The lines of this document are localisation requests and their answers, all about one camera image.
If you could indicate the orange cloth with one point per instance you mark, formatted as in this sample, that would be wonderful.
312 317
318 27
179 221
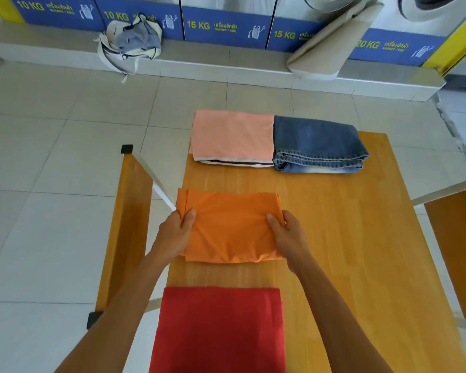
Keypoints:
231 225

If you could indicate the person's left forearm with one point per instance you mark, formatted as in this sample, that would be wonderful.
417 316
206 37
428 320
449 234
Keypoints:
118 318

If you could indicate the person's left thumb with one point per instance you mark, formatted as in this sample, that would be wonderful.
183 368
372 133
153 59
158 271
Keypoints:
188 220

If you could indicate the folded blue jeans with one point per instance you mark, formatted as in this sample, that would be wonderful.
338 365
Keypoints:
314 145

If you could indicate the pink folded cloth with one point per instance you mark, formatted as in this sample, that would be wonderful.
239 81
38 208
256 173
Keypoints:
233 133

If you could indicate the red folded cloth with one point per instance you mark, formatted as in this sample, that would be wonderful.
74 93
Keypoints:
217 330

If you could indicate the silver washing machine blue panel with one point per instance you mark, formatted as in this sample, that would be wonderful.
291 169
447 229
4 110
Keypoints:
295 23
139 7
411 23
227 23
58 11

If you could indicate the white black-striped folded cloth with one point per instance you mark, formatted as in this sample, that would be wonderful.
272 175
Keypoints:
237 163

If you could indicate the blue-grey cloth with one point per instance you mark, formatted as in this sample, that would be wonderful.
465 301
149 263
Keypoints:
138 36

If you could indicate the beige folded sheet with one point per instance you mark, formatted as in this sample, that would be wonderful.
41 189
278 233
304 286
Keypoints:
330 44

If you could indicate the cream canvas tote bag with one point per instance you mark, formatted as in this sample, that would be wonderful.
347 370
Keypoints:
114 54

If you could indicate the yellow pillar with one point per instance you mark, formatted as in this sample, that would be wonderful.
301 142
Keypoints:
456 44

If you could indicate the wooden bench white frame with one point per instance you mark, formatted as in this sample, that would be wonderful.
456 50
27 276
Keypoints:
456 244
126 221

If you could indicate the person's right thumb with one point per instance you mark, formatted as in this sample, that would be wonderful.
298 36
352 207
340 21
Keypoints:
275 224

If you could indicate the person's left hand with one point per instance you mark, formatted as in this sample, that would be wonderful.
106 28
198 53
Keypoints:
171 238

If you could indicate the person's right hand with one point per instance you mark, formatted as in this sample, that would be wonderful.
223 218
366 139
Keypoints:
293 242

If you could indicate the grey concrete plinth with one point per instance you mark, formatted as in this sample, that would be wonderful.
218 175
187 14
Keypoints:
225 60

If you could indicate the person's right forearm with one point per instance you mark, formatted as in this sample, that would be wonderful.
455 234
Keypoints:
334 322

